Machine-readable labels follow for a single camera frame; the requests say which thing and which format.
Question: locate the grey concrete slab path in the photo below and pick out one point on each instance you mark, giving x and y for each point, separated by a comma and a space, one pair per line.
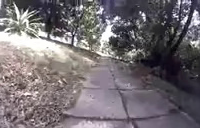
121, 100

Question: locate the row of trees and bushes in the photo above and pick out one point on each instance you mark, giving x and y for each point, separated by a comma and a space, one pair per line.
148, 36

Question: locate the dry leaf-covered slope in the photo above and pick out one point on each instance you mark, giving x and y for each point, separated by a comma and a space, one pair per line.
28, 76

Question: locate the spiky-leaved plant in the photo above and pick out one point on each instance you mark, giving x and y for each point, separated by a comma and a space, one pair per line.
20, 21

